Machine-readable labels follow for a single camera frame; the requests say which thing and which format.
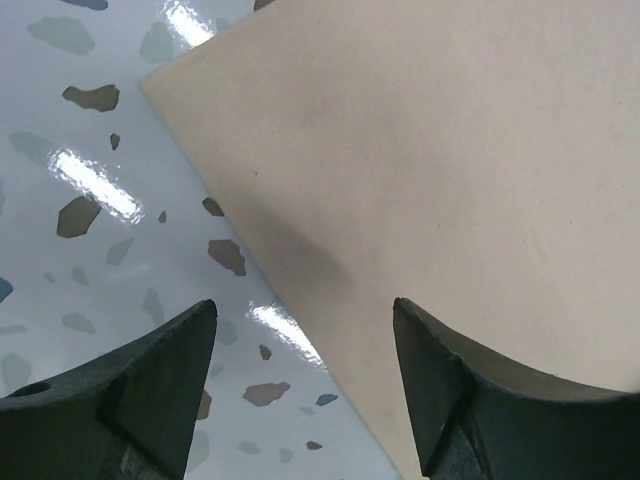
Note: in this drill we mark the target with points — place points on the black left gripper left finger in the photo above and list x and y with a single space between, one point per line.
127 414

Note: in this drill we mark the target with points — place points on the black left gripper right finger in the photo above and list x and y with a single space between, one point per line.
477 414

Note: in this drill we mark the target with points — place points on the beige cloth mat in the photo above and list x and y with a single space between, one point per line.
479 158

